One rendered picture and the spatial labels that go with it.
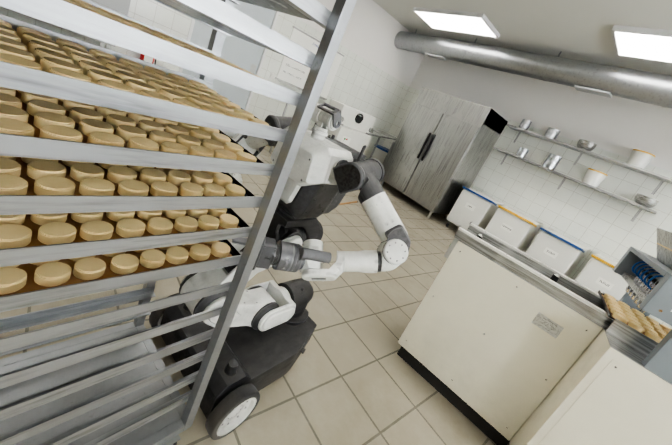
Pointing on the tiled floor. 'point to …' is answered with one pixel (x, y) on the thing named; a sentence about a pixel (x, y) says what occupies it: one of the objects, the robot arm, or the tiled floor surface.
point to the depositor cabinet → (603, 402)
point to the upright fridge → (441, 149)
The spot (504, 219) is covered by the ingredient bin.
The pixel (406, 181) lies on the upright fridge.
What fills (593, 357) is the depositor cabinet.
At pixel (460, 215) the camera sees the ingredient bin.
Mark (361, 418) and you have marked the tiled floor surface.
